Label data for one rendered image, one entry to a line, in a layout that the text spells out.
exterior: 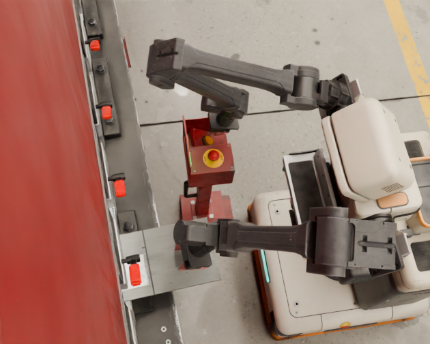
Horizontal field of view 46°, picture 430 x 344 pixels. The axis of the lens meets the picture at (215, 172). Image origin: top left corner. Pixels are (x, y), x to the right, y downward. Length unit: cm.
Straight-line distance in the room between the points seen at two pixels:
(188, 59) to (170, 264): 55
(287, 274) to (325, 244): 136
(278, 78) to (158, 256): 57
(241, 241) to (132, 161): 68
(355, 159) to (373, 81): 187
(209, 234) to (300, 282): 105
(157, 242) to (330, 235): 70
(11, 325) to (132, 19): 287
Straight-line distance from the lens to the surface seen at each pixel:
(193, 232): 116
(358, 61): 310
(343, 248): 82
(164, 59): 124
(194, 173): 173
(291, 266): 219
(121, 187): 115
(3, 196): 32
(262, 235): 99
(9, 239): 31
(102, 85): 177
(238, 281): 243
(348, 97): 143
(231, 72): 126
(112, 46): 189
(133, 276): 109
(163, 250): 142
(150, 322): 151
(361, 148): 120
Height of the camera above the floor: 237
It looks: 66 degrees down
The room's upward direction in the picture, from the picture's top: 8 degrees clockwise
